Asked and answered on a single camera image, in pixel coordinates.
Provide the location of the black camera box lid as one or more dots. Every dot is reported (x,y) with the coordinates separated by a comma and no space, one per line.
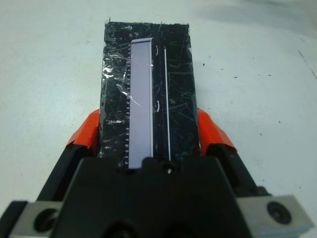
(178,99)

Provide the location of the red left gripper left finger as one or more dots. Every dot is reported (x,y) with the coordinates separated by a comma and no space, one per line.
(84,134)

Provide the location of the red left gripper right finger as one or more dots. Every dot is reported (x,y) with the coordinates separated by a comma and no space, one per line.
(215,134)

